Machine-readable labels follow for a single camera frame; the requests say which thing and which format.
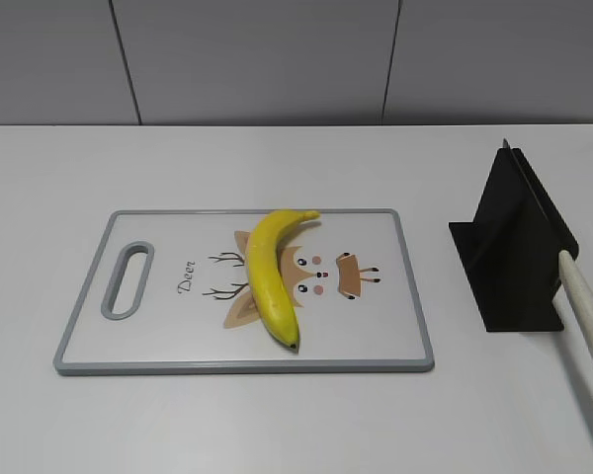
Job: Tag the white handled knife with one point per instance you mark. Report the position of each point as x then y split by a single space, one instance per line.
564 271

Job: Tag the yellow plastic banana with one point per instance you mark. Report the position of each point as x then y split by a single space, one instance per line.
267 287

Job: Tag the white deer cutting board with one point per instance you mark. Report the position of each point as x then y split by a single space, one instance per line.
167 293

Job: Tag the black knife stand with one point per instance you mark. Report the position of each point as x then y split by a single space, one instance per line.
510 249

